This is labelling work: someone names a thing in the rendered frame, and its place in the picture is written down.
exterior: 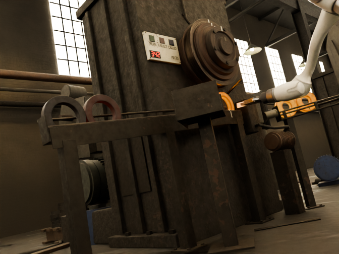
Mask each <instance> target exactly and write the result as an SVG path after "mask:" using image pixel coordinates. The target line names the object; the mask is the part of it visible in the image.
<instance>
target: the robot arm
mask: <svg viewBox="0 0 339 254"><path fill-rule="evenodd" d="M308 1H309V2H311V3H313V4H315V5H316V6H318V7H320V8H322V10H321V13H320V17H319V19H318V22H317V25H316V27H315V30H314V32H313V35H312V38H311V41H310V46H309V51H308V56H307V62H306V66H305V68H304V70H303V71H302V73H301V74H299V75H296V76H295V77H294V79H293V80H292V81H291V82H287V83H284V84H281V85H279V86H277V87H274V88H272V89H268V90H267V91H266V92H262V93H261V96H260V97H259V96H257V97H255V98H254V97H253V98H251V99H248V100H244V101H243V102H240V103H237V108H240V107H244V106H249V105H252V104H257V103H264V104H268V103H277V102H281V101H283V102H284V101H291V100H294V99H299V98H302V97H304V96H306V95H307V94H308V93H309V92H310V90H311V84H312V82H311V77H312V75H313V72H314V70H315V67H316V63H317V60H318V57H319V53H320V50H321V46H322V43H323V41H324V39H325V37H326V35H327V34H328V32H329V31H330V29H331V28H332V27H333V26H334V24H335V23H336V22H337V21H338V20H339V0H308Z"/></svg>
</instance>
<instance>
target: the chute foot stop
mask: <svg viewBox="0 0 339 254"><path fill-rule="evenodd" d="M38 125H39V130H40V135H41V140H42V145H43V146H44V145H46V144H47V143H49V142H51V139H50V134H49V129H48V124H47V120H46V115H44V116H42V117H41V118H40V119H38Z"/></svg>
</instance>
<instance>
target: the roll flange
mask: <svg viewBox="0 0 339 254"><path fill-rule="evenodd" d="M191 26H192V25H190V26H188V27H187V28H186V29H185V31H184V33H183V37H182V38H181V40H180V41H179V45H178V52H179V56H180V61H181V66H182V69H183V71H184V72H185V74H186V75H187V77H188V78H189V79H190V80H191V81H192V82H193V83H194V84H196V85H198V84H202V83H204V82H203V81H202V80H201V79H200V78H199V77H198V76H197V75H196V74H195V72H194V71H193V69H192V68H191V66H190V64H189V62H188V59H187V56H186V53H185V47H184V38H185V34H186V32H187V30H188V29H189V28H190V27H191ZM223 87H225V86H222V87H218V89H221V88H223Z"/></svg>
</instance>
